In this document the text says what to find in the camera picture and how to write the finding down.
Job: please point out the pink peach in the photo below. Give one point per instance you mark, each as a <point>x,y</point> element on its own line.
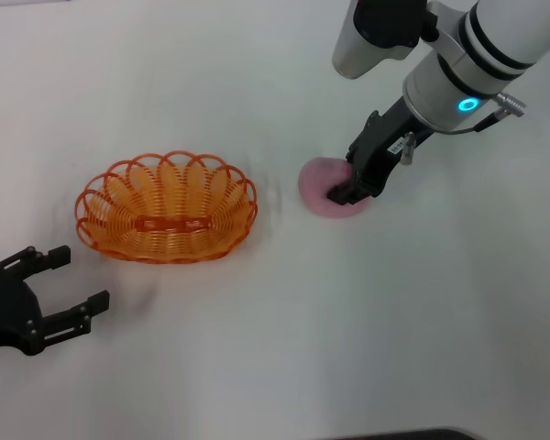
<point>314,183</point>

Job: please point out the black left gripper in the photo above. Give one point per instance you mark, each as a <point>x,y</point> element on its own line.
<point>7,311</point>

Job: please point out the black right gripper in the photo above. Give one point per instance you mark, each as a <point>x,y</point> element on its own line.
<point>378,146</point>

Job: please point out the orange woven plastic basket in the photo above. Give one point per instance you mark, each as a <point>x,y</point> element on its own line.
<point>165,215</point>

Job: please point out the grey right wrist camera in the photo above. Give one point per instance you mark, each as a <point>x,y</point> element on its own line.
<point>376,32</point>

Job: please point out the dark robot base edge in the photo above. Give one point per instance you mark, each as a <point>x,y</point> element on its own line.
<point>403,434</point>

